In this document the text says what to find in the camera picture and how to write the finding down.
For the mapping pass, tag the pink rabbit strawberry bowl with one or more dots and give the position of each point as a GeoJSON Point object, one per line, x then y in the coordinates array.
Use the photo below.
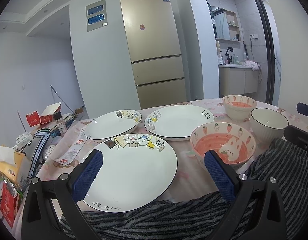
{"type": "Point", "coordinates": [234, 144]}

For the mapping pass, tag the black door frame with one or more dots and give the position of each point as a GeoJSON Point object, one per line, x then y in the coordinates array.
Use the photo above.
{"type": "Point", "coordinates": [273, 82]}

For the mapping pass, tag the bathroom mirror shelf cabinet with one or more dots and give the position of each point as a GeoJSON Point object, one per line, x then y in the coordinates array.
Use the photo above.
{"type": "Point", "coordinates": [225, 24]}

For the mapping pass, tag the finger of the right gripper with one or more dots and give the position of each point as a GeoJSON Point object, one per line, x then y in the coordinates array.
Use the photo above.
{"type": "Point", "coordinates": [297, 136]}
{"type": "Point", "coordinates": [302, 108]}

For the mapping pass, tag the bathroom vanity cabinet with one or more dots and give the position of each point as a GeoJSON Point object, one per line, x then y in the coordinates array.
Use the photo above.
{"type": "Point", "coordinates": [237, 79]}

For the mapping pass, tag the red white open box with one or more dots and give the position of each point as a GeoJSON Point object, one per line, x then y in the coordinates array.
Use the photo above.
{"type": "Point", "coordinates": [35, 119]}

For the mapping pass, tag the pink cartoon tablecloth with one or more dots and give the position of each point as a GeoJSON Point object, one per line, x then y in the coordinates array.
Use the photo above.
{"type": "Point", "coordinates": [191, 180]}

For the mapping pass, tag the blue cartoon bag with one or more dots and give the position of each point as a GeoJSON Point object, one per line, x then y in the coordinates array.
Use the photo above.
{"type": "Point", "coordinates": [34, 152]}

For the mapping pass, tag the gold three-door refrigerator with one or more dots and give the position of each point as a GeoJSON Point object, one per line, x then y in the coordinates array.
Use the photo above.
{"type": "Point", "coordinates": [155, 52]}

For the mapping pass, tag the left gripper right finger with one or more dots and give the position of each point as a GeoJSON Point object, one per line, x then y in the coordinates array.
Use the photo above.
{"type": "Point", "coordinates": [268, 217]}

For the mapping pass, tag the clear bottle black cap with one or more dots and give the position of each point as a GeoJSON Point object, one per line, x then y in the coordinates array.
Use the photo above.
{"type": "Point", "coordinates": [60, 123]}

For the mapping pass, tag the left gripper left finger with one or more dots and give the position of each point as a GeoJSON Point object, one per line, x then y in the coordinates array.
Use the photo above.
{"type": "Point", "coordinates": [39, 219]}

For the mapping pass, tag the black faucet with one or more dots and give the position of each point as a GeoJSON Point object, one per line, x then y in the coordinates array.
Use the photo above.
{"type": "Point", "coordinates": [227, 54]}

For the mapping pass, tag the striped grey garment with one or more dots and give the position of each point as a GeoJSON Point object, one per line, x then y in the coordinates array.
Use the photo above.
{"type": "Point", "coordinates": [286, 161]}

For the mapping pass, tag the pink towel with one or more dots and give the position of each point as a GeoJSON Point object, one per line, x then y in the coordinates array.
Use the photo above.
{"type": "Point", "coordinates": [252, 64]}

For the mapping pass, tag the red snack bag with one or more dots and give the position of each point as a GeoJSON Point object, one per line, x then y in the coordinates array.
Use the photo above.
{"type": "Point", "coordinates": [11, 199]}

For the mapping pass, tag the grey wall electrical panel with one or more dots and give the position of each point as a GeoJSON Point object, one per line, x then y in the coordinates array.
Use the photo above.
{"type": "Point", "coordinates": [96, 15]}

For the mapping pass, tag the paper leaflet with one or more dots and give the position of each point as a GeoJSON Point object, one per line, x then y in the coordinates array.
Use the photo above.
{"type": "Point", "coordinates": [73, 150]}

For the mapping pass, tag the white ribbed black-rim bowl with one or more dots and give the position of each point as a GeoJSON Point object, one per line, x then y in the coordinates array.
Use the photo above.
{"type": "Point", "coordinates": [267, 124]}

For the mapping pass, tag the Life cartoon plate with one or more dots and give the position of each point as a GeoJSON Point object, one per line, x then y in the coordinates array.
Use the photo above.
{"type": "Point", "coordinates": [176, 123]}

